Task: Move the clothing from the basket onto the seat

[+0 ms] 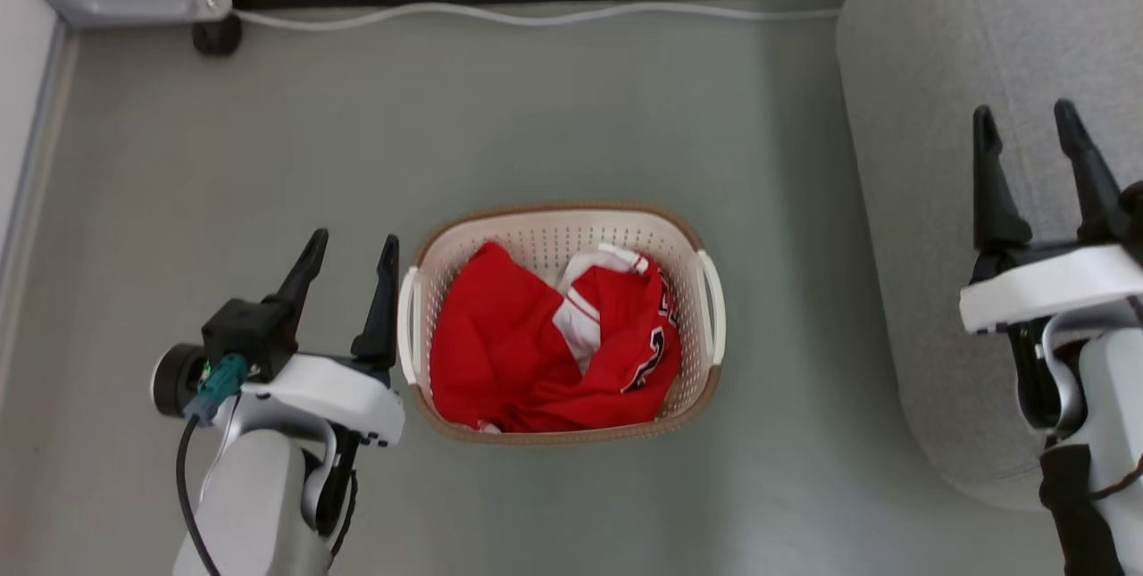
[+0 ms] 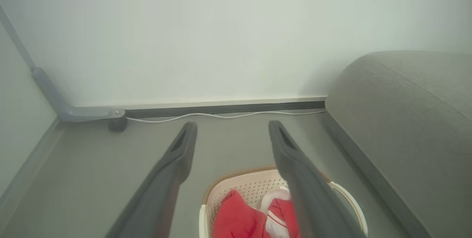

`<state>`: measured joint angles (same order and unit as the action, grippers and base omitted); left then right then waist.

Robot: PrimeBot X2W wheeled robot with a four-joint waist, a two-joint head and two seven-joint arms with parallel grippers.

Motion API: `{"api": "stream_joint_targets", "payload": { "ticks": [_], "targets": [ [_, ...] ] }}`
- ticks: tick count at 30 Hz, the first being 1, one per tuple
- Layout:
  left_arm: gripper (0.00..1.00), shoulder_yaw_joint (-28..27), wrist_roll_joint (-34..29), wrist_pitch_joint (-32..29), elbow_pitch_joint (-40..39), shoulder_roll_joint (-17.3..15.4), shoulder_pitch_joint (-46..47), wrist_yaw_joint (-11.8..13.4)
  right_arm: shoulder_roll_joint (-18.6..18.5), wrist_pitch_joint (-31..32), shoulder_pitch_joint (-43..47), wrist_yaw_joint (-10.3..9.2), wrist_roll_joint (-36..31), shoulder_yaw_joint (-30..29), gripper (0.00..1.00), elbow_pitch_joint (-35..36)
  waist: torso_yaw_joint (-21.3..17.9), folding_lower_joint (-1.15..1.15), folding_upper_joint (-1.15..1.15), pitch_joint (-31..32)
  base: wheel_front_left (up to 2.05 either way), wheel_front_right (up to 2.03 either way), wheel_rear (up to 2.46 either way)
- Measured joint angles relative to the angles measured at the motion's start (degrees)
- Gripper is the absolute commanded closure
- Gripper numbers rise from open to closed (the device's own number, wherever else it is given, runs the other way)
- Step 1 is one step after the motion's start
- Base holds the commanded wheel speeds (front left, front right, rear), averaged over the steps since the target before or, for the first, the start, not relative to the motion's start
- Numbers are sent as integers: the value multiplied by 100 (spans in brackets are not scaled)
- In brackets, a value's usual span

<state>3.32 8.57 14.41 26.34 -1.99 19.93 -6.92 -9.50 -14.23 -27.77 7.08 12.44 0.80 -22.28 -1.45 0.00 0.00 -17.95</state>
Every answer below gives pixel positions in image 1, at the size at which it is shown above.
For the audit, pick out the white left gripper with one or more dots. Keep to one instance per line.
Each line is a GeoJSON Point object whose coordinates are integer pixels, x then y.
{"type": "Point", "coordinates": [344, 397]}

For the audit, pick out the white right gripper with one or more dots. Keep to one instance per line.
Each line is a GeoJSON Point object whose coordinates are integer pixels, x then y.
{"type": "Point", "coordinates": [1054, 286]}

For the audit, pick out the red basketball jersey with number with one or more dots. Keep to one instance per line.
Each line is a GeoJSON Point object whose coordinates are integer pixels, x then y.
{"type": "Point", "coordinates": [625, 353]}

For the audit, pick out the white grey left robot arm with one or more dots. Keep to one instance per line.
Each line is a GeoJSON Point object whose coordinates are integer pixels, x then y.
{"type": "Point", "coordinates": [259, 505]}

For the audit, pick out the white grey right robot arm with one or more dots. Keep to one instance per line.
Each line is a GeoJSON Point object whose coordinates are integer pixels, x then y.
{"type": "Point", "coordinates": [1112, 397]}

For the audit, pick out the beige perforated laundry basket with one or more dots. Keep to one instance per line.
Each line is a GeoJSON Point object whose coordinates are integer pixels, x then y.
{"type": "Point", "coordinates": [545, 232]}

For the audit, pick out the black caster wheel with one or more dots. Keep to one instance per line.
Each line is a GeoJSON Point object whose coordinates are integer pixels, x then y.
{"type": "Point", "coordinates": [217, 36]}

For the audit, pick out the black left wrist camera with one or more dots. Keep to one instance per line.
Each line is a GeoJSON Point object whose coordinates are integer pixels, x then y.
{"type": "Point", "coordinates": [246, 335]}

